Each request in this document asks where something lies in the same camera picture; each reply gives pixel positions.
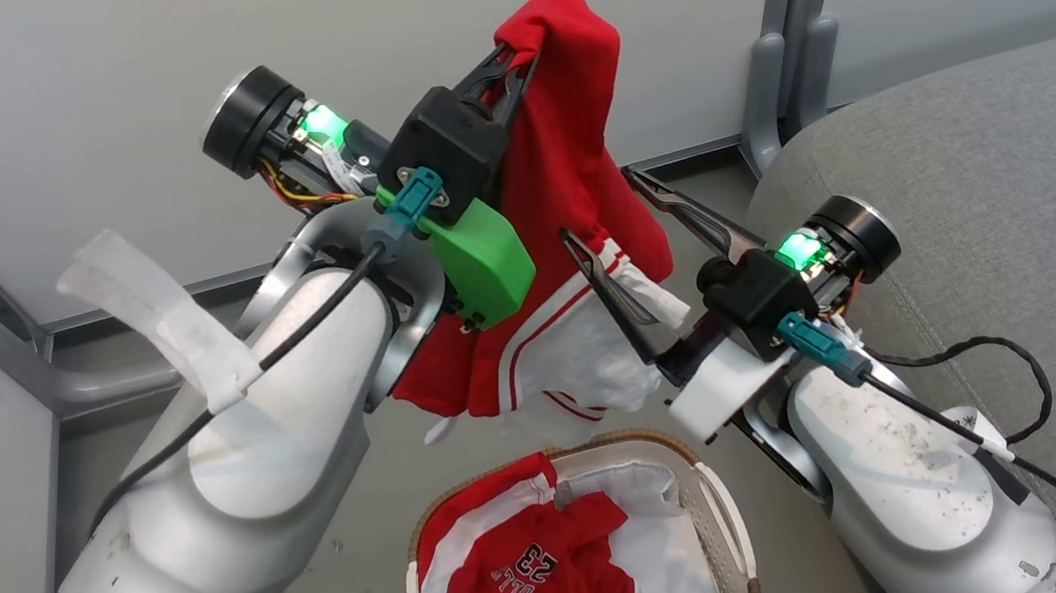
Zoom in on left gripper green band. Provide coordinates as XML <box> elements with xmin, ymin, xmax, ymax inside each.
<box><xmin>193</xmin><ymin>31</ymin><xmax>575</xmax><ymax>362</ymax></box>

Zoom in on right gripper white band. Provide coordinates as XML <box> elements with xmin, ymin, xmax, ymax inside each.
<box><xmin>552</xmin><ymin>134</ymin><xmax>922</xmax><ymax>457</ymax></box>

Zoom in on red shorts with white stripes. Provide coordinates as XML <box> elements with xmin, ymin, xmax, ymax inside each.
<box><xmin>345</xmin><ymin>0</ymin><xmax>705</xmax><ymax>450</ymax></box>

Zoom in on red jersey with number 23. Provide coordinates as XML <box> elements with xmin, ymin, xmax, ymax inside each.
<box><xmin>404</xmin><ymin>439</ymin><xmax>662</xmax><ymax>593</ymax></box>

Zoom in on white laundry basket brown rim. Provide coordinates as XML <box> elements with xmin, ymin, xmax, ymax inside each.
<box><xmin>390</xmin><ymin>416</ymin><xmax>765</xmax><ymax>593</ymax></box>

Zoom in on white cloth basket liner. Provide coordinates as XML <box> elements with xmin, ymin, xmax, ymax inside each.
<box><xmin>547</xmin><ymin>450</ymin><xmax>729</xmax><ymax>593</ymax></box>

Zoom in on grey fabric sofa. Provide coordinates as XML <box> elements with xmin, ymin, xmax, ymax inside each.
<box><xmin>726</xmin><ymin>25</ymin><xmax>1056</xmax><ymax>593</ymax></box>

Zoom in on translucent white tape strip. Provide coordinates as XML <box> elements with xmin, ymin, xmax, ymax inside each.
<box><xmin>49</xmin><ymin>212</ymin><xmax>269</xmax><ymax>433</ymax></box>

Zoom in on grey tubular support foot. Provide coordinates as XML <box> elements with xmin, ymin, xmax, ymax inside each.
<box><xmin>0</xmin><ymin>286</ymin><xmax>191</xmax><ymax>424</ymax></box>

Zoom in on teal cable connector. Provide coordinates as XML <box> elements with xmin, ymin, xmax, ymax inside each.
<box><xmin>375</xmin><ymin>165</ymin><xmax>452</xmax><ymax>247</ymax></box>
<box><xmin>776</xmin><ymin>303</ymin><xmax>875</xmax><ymax>397</ymax></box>

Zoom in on grey partition post with feet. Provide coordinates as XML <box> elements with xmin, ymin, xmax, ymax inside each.
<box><xmin>722</xmin><ymin>0</ymin><xmax>881</xmax><ymax>181</ymax></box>

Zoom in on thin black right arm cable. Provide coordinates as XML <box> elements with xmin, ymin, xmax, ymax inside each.
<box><xmin>855</xmin><ymin>325</ymin><xmax>1056</xmax><ymax>569</ymax></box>

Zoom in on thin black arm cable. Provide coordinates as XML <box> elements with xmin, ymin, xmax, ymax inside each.
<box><xmin>855</xmin><ymin>325</ymin><xmax>1056</xmax><ymax>569</ymax></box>
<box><xmin>61</xmin><ymin>242</ymin><xmax>416</xmax><ymax>537</ymax></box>

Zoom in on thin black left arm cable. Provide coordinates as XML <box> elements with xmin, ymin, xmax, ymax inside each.
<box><xmin>61</xmin><ymin>242</ymin><xmax>416</xmax><ymax>537</ymax></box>

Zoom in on small white cable tape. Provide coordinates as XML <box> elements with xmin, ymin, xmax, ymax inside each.
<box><xmin>939</xmin><ymin>398</ymin><xmax>1019</xmax><ymax>471</ymax></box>

